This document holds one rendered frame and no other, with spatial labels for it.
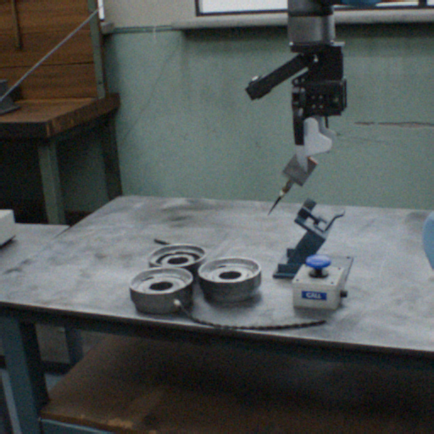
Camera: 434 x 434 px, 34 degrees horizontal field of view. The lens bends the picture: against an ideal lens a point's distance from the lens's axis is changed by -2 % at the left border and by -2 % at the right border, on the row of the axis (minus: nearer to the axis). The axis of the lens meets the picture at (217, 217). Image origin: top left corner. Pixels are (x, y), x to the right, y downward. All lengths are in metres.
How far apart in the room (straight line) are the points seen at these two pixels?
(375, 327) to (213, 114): 1.91
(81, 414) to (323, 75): 0.76
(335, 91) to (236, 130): 1.73
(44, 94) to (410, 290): 2.19
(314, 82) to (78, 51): 1.90
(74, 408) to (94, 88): 1.79
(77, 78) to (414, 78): 1.33
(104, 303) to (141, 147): 1.89
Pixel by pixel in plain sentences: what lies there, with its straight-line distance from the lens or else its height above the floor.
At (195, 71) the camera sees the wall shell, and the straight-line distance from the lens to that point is 2.89.
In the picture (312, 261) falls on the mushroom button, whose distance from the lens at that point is 1.13.
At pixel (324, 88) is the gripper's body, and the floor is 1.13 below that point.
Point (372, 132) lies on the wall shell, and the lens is 2.74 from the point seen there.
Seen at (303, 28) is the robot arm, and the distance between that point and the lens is 1.15.
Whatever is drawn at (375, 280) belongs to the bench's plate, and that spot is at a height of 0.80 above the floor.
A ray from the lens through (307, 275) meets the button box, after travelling 1.15.
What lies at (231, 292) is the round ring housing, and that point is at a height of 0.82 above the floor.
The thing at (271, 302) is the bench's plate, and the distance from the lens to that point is 1.17.
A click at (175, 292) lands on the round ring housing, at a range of 1.14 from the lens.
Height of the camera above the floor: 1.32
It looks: 19 degrees down
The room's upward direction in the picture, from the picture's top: 4 degrees counter-clockwise
